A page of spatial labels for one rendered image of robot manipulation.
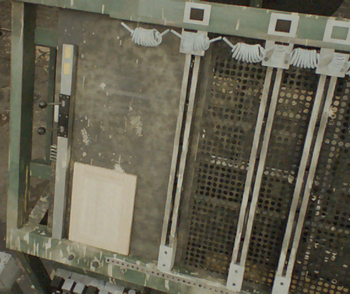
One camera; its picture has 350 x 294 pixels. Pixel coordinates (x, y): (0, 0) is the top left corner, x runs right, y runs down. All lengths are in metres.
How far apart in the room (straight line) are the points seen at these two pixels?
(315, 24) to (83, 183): 1.24
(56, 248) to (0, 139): 2.03
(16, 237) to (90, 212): 0.43
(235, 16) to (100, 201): 1.05
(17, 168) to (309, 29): 1.47
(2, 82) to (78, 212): 2.73
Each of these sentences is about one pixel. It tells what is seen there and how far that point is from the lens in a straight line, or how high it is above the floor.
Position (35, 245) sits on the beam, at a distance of 2.52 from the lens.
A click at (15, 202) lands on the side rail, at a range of 2.48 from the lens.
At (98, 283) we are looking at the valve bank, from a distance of 2.47.
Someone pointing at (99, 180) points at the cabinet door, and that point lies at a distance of 2.25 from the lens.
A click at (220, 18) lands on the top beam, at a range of 1.87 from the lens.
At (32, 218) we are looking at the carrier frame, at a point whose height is 0.79.
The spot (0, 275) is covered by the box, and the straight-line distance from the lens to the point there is 2.42.
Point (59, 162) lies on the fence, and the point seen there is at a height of 1.24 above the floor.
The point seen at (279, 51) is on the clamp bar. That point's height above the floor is 1.89.
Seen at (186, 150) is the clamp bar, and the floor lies 1.42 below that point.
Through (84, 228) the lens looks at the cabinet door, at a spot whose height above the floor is 0.96.
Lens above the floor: 2.92
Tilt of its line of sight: 48 degrees down
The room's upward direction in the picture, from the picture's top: 4 degrees counter-clockwise
